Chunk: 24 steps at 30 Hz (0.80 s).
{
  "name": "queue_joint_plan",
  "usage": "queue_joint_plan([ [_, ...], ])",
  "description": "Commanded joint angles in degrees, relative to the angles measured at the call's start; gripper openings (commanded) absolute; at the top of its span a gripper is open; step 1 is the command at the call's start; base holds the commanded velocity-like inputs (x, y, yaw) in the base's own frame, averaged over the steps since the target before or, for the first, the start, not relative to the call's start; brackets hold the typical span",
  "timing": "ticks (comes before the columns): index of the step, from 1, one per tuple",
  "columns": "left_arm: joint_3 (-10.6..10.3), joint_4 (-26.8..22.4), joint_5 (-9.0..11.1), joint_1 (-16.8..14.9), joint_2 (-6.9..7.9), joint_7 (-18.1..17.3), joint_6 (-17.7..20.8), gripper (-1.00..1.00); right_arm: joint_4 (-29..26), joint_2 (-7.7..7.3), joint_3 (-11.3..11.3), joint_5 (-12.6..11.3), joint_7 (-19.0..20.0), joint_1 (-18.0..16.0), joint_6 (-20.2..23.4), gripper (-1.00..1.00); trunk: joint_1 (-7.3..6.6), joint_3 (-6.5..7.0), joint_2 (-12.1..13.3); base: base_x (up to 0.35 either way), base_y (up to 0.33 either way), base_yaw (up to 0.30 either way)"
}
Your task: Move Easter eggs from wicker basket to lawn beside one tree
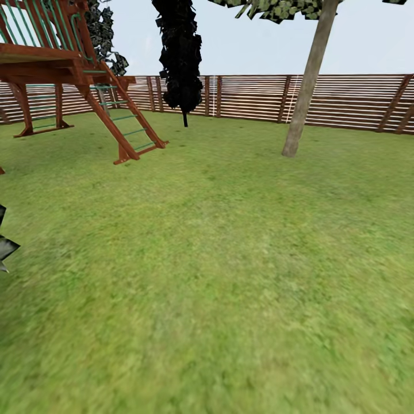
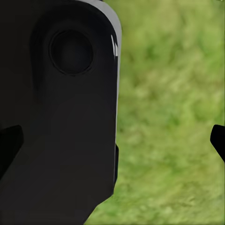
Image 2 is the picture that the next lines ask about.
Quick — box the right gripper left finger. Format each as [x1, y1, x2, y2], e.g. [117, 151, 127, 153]
[0, 125, 24, 181]

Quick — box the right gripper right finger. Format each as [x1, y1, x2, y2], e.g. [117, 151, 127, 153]
[210, 124, 225, 162]

